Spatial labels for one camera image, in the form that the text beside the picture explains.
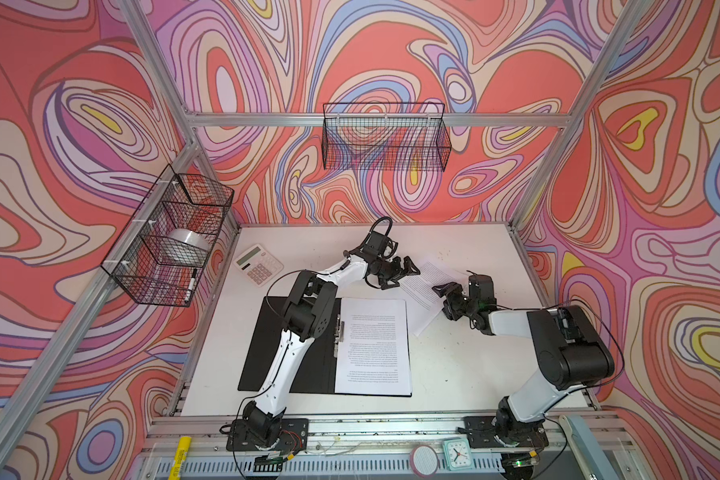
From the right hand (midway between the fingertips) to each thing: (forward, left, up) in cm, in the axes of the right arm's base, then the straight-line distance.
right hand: (435, 297), depth 96 cm
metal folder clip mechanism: (-12, +31, -1) cm, 33 cm away
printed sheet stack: (-1, +4, -2) cm, 4 cm away
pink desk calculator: (+15, +61, +1) cm, 62 cm away
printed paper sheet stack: (-18, +21, -2) cm, 28 cm away
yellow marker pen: (-38, +69, -1) cm, 79 cm away
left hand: (+7, +6, +3) cm, 10 cm away
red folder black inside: (-22, +38, -4) cm, 44 cm away
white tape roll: (+1, +67, +30) cm, 73 cm away
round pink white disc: (-44, +11, +2) cm, 45 cm away
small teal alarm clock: (-43, +2, 0) cm, 43 cm away
